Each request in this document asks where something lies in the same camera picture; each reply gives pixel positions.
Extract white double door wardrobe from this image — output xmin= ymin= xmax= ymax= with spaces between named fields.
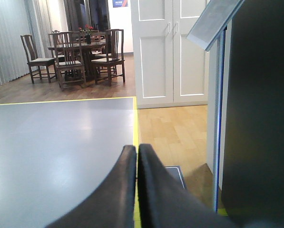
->
xmin=131 ymin=0 xmax=209 ymax=109

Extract red flowers black vase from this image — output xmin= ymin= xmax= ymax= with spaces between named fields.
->
xmin=78 ymin=24 xmax=94 ymax=44

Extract wooden chair right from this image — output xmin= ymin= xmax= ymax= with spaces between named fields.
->
xmin=91 ymin=29 xmax=126 ymax=86

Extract dark wooden dining table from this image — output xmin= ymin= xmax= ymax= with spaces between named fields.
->
xmin=48 ymin=39 xmax=106 ymax=79

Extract wooden chair far left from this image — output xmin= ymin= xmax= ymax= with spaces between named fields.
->
xmin=20 ymin=34 xmax=58 ymax=84

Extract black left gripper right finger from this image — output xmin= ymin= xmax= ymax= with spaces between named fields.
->
xmin=137 ymin=143 xmax=236 ymax=228

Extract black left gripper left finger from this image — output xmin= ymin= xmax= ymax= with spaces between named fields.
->
xmin=47 ymin=145 xmax=137 ymax=228

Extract wooden chair behind table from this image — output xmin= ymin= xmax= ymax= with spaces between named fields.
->
xmin=50 ymin=30 xmax=64 ymax=61

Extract wooden chair front middle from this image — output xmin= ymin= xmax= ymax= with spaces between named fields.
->
xmin=55 ymin=31 xmax=86 ymax=91

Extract silver sign stand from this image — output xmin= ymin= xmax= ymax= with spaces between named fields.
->
xmin=187 ymin=0 xmax=243 ymax=212

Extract blue wall poster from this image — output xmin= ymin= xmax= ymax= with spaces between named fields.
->
xmin=113 ymin=0 xmax=128 ymax=8

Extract grey vertical blinds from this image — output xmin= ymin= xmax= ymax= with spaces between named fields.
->
xmin=0 ymin=0 xmax=51 ymax=85

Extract grey floor label sign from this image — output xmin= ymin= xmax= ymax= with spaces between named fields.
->
xmin=165 ymin=165 xmax=186 ymax=189

